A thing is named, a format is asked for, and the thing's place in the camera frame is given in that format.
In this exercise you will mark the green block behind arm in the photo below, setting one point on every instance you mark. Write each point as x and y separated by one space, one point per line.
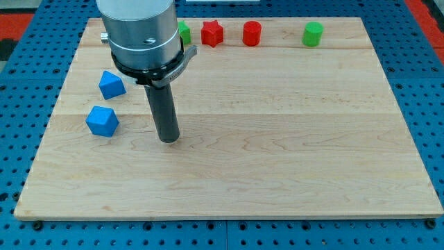
185 32

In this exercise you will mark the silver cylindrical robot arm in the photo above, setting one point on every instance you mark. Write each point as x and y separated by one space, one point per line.
142 34

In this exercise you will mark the blue triangle block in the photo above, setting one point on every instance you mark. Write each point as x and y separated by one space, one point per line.
111 85

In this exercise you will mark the light wooden board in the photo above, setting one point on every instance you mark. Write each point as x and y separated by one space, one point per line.
278 131

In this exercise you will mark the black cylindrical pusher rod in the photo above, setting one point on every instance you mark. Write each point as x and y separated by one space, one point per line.
162 107

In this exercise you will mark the black clamp with metal lever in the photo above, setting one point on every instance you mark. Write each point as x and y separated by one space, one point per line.
163 75

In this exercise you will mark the red star block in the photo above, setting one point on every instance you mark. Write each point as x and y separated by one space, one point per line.
211 33

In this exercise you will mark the red cylinder block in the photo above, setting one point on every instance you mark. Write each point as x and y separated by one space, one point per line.
252 31

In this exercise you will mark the blue cube block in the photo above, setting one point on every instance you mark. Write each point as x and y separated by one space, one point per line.
102 121

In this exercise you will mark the green cylinder block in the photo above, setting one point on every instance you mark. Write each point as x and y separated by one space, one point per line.
312 34

